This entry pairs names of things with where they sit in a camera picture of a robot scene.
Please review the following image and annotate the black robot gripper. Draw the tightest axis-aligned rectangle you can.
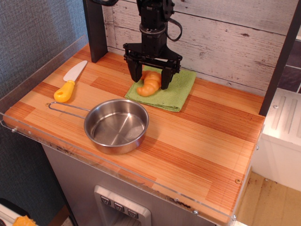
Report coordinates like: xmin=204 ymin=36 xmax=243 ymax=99
xmin=123 ymin=24 xmax=182 ymax=90

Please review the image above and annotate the orange toy croissant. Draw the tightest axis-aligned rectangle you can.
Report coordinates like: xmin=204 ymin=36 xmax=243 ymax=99
xmin=136 ymin=71 xmax=161 ymax=97

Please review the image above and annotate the stainless steel pot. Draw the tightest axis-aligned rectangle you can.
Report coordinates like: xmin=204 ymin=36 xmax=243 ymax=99
xmin=48 ymin=99 xmax=150 ymax=155

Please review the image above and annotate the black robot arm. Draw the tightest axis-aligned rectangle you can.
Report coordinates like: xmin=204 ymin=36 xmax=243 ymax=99
xmin=123 ymin=0 xmax=182 ymax=89

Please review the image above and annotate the green folded cloth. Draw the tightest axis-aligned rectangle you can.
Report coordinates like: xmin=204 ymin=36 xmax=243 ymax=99
xmin=125 ymin=70 xmax=196 ymax=112

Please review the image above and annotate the grey toy kitchen cabinet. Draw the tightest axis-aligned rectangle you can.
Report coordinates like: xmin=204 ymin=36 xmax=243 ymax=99
xmin=43 ymin=145 xmax=213 ymax=226

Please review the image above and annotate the silver dispenser button panel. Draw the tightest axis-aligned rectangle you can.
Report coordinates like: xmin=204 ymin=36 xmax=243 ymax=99
xmin=94 ymin=185 xmax=152 ymax=226

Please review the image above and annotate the white cabinet at right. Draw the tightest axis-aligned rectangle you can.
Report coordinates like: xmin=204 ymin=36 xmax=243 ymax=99
xmin=251 ymin=89 xmax=301 ymax=191

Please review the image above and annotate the orange object bottom left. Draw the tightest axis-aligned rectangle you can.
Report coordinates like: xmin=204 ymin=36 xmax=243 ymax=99
xmin=12 ymin=216 xmax=37 ymax=226

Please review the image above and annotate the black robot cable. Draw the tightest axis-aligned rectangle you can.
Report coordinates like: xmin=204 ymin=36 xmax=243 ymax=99
xmin=166 ymin=17 xmax=183 ymax=42

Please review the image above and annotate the dark left vertical post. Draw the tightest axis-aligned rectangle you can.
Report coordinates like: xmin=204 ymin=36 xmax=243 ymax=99
xmin=83 ymin=0 xmax=108 ymax=63

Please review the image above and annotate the dark vertical post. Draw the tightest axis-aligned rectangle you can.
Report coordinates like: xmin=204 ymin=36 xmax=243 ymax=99
xmin=83 ymin=0 xmax=108 ymax=63
xmin=259 ymin=0 xmax=301 ymax=116

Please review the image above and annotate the toy knife yellow handle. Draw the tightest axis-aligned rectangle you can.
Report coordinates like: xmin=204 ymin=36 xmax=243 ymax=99
xmin=54 ymin=60 xmax=88 ymax=103

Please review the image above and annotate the dark right vertical post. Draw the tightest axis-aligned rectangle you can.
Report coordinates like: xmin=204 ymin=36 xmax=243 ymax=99
xmin=259 ymin=0 xmax=301 ymax=116

